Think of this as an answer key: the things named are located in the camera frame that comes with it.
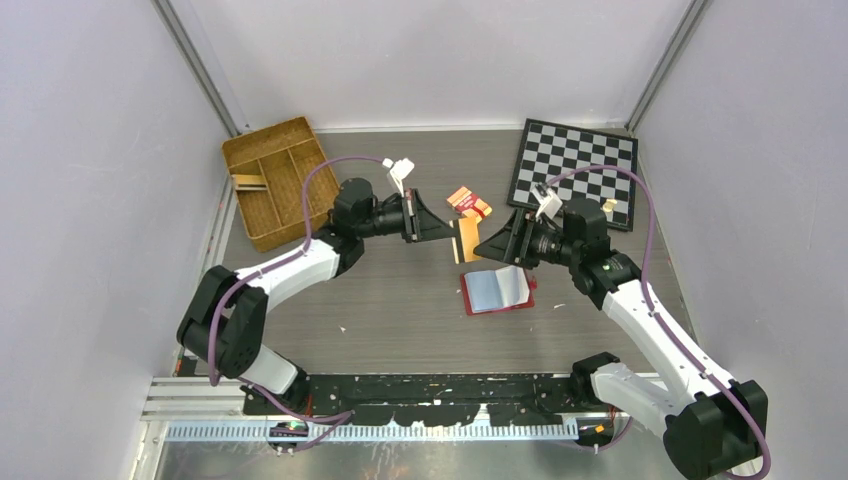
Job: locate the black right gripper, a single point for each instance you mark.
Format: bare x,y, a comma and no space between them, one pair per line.
512,245

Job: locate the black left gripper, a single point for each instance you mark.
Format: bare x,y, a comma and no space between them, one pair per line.
419,224

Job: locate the red leather card holder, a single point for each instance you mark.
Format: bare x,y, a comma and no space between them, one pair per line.
494,291

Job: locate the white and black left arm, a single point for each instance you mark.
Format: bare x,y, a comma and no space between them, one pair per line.
224,322

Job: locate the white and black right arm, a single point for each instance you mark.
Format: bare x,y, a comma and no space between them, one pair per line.
708,422

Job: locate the red and gold card box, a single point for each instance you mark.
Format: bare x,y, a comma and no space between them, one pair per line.
469,205

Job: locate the pale cards left in tray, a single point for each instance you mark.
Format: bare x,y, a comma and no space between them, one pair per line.
249,182

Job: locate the small wooden chess piece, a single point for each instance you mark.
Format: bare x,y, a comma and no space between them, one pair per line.
609,205

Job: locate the woven wicker divided tray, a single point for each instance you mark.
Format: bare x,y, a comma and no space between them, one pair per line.
282,155

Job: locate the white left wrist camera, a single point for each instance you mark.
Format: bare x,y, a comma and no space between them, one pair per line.
397,172

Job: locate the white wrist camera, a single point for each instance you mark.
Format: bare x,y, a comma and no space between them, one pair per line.
549,203
397,172

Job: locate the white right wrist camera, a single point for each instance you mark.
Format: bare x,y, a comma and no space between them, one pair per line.
549,203

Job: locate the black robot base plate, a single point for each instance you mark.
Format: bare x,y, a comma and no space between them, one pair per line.
431,400

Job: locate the aluminium frame rail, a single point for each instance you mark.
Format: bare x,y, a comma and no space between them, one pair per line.
216,240

